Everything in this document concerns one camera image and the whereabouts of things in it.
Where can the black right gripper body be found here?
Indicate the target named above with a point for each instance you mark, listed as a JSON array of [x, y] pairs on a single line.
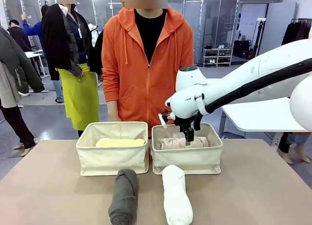
[[185, 124]]

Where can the pink towel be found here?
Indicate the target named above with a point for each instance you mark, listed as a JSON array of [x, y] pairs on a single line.
[[173, 143]]

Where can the white towel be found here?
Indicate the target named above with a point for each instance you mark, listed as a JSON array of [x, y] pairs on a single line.
[[175, 195]]

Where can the yellow towel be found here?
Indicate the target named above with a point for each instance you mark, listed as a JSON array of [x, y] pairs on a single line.
[[120, 142]]

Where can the grey towel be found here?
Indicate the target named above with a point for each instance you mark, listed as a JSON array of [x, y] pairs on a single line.
[[123, 198]]

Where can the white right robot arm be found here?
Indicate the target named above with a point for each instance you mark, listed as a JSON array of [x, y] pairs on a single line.
[[231, 83]]

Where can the person's right hand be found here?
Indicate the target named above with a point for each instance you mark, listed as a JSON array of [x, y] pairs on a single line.
[[114, 111]]

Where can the beige fabric basket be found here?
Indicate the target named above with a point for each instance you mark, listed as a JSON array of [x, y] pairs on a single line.
[[187, 159], [114, 159]]

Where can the person in orange hoodie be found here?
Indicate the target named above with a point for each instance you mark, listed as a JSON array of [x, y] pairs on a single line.
[[146, 76]]

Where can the white shoe rack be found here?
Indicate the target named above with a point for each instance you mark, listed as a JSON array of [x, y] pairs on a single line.
[[218, 57]]

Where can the white side table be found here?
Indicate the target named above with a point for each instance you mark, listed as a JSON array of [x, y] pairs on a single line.
[[263, 115]]

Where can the black suitcase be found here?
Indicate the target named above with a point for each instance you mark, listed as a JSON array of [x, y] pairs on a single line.
[[241, 48]]

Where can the black tripod pole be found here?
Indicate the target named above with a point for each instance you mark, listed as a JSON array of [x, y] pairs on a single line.
[[258, 40]]

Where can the person in black jacket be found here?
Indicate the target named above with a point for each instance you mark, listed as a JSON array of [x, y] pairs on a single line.
[[98, 52]]

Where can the clothes rack with dark garments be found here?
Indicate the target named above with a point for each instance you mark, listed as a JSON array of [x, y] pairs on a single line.
[[295, 33]]

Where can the figure in black coat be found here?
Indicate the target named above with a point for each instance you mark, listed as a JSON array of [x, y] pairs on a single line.
[[61, 40]]

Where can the white background table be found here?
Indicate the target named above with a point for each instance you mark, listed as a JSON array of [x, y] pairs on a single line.
[[34, 55]]

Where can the person in blue jacket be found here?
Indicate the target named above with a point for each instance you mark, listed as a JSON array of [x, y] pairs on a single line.
[[36, 30]]

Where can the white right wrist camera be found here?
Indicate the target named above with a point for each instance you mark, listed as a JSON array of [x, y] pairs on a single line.
[[163, 120]]

